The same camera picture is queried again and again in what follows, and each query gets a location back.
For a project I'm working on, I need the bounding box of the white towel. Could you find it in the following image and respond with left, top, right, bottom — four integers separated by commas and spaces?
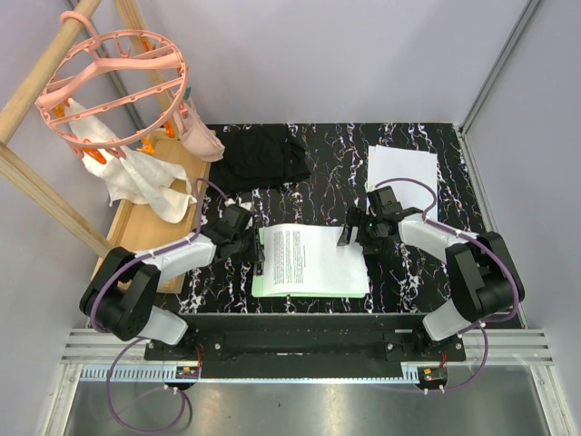
67, 97, 199, 224

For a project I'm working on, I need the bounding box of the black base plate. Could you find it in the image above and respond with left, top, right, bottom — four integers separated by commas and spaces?
144, 313, 466, 382

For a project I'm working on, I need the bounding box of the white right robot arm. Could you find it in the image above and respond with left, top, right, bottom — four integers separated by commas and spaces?
337, 186, 525, 361

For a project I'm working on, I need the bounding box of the printed white paper sheet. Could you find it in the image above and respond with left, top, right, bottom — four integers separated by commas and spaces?
261, 223, 369, 297

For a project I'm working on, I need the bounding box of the wooden tray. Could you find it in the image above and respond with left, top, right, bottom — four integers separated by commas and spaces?
92, 129, 212, 294

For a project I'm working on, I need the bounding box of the wooden rack frame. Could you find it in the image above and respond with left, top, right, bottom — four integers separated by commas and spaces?
1, 1, 113, 278

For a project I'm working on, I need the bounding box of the pink bra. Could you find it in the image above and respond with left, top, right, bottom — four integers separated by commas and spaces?
175, 102, 225, 163

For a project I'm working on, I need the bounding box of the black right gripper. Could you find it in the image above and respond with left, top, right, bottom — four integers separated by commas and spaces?
337, 206, 389, 256

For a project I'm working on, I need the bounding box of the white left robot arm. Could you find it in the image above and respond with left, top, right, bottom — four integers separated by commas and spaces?
80, 204, 263, 360

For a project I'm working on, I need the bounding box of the pink round clothes hanger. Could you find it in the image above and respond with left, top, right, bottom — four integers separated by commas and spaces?
35, 11, 188, 164

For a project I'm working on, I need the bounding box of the grey slotted cable duct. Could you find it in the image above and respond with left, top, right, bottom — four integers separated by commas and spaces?
111, 364, 419, 384

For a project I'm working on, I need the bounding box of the black cloth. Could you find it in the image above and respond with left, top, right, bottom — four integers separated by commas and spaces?
210, 124, 310, 193

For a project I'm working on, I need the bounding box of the white paper stack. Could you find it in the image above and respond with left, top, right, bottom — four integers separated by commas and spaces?
367, 145, 438, 211

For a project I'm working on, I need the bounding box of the aluminium corner post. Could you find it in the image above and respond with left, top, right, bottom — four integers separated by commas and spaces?
458, 0, 545, 135

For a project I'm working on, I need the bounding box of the green clipboard folder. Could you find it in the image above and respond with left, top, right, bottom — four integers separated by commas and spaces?
251, 226, 368, 299

